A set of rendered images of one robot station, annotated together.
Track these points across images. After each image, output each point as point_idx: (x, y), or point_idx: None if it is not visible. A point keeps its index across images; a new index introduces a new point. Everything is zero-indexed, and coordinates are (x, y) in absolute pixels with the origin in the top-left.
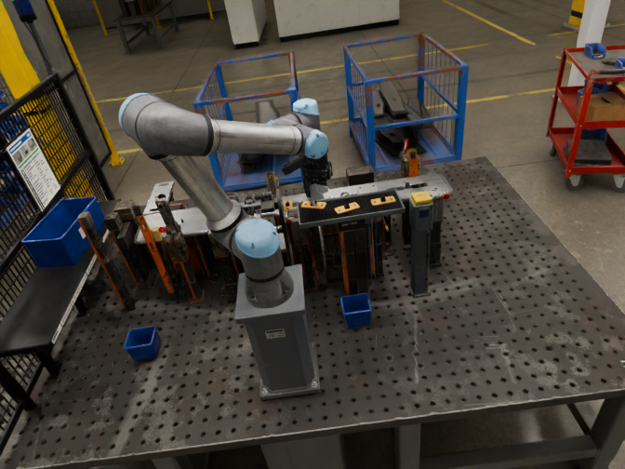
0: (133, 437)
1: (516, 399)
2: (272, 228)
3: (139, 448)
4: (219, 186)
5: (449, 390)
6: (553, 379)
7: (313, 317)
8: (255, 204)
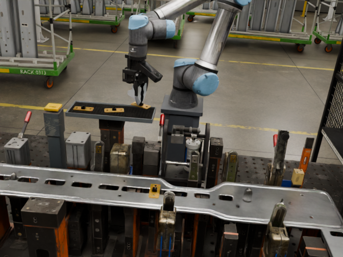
0: (268, 162)
1: (65, 138)
2: (176, 59)
3: (262, 158)
4: (205, 43)
5: (93, 146)
6: (39, 140)
7: None
8: (193, 203)
